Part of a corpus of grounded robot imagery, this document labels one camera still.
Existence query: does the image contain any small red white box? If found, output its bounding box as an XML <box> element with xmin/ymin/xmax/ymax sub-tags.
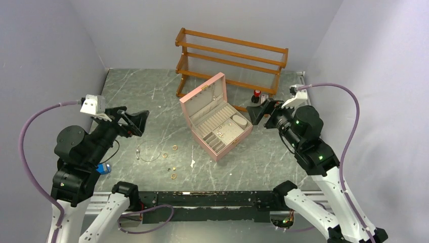
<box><xmin>260</xmin><ymin>94</ymin><xmax>269</xmax><ymax>104</ymax></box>

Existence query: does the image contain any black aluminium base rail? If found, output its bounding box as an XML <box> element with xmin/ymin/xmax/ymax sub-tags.
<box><xmin>85</xmin><ymin>190</ymin><xmax>336</xmax><ymax>224</ymax></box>

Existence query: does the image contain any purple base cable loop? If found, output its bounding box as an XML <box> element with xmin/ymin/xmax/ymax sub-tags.
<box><xmin>117</xmin><ymin>205</ymin><xmax>175</xmax><ymax>235</ymax></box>

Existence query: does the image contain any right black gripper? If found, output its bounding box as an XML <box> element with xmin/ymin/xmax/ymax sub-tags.
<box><xmin>245</xmin><ymin>97</ymin><xmax>302</xmax><ymax>149</ymax></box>

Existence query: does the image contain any pink jewelry box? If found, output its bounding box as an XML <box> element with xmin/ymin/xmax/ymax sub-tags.
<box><xmin>180</xmin><ymin>72</ymin><xmax>253</xmax><ymax>161</ymax></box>

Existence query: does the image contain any wooden two-tier shelf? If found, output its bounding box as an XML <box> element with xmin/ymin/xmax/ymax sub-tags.
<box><xmin>175</xmin><ymin>27</ymin><xmax>289</xmax><ymax>98</ymax></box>

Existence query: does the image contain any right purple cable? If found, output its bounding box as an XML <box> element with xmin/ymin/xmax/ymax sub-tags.
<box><xmin>299</xmin><ymin>83</ymin><xmax>376</xmax><ymax>243</ymax></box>

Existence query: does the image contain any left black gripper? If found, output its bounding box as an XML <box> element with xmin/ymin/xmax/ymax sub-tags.
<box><xmin>86</xmin><ymin>105</ymin><xmax>149</xmax><ymax>166</ymax></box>

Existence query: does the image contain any silver wire necklace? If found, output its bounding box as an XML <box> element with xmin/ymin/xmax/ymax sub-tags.
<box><xmin>135</xmin><ymin>140</ymin><xmax>162</xmax><ymax>163</ymax></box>

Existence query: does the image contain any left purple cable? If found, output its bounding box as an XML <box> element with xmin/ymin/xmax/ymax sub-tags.
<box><xmin>18</xmin><ymin>100</ymin><xmax>83</xmax><ymax>243</ymax></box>

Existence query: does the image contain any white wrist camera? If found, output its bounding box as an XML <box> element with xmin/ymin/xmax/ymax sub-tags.
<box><xmin>281</xmin><ymin>85</ymin><xmax>308</xmax><ymax>109</ymax></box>
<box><xmin>80</xmin><ymin>94</ymin><xmax>112</xmax><ymax>121</ymax></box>

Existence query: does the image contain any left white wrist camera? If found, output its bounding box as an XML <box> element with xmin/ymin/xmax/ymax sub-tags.
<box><xmin>80</xmin><ymin>94</ymin><xmax>112</xmax><ymax>121</ymax></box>

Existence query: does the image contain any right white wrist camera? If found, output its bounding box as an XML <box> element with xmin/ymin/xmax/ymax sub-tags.
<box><xmin>281</xmin><ymin>85</ymin><xmax>308</xmax><ymax>109</ymax></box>

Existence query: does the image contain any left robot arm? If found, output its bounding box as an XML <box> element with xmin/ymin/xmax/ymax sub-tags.
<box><xmin>50</xmin><ymin>105</ymin><xmax>150</xmax><ymax>242</ymax></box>

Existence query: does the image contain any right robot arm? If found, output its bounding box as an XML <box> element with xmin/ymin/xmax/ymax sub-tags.
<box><xmin>246</xmin><ymin>98</ymin><xmax>388</xmax><ymax>242</ymax></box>

